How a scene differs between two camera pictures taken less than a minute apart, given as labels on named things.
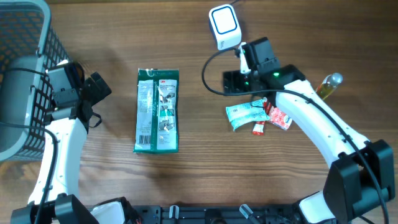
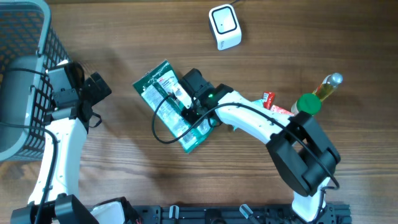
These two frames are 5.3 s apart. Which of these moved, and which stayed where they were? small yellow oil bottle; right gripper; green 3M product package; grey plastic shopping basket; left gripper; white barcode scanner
Moved: right gripper; green 3M product package
Stayed: small yellow oil bottle; grey plastic shopping basket; white barcode scanner; left gripper
